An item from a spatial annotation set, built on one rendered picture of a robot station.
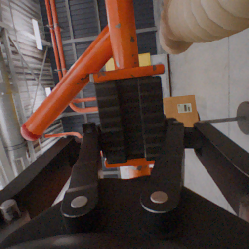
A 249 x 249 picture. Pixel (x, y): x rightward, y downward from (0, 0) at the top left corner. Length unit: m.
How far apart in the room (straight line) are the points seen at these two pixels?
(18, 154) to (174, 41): 5.94
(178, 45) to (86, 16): 11.43
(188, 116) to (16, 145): 4.91
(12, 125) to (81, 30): 7.23
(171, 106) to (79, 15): 10.08
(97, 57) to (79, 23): 11.39
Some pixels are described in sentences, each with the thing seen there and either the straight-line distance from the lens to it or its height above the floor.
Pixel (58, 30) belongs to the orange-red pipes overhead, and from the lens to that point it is 8.62.
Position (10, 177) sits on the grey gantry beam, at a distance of 3.01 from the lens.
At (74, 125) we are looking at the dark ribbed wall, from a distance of 11.67.
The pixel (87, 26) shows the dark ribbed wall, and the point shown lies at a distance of 11.42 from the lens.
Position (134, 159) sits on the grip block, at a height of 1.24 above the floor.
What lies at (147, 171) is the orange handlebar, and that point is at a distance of 0.19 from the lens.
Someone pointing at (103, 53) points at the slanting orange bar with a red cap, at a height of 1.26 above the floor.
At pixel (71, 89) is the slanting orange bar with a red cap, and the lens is 0.19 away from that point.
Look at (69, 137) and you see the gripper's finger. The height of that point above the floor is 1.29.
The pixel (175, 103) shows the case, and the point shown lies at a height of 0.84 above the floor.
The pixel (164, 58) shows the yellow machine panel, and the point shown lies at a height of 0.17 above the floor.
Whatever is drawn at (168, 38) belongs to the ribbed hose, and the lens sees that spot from 0.21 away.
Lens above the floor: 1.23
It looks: 6 degrees up
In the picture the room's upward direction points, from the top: 96 degrees counter-clockwise
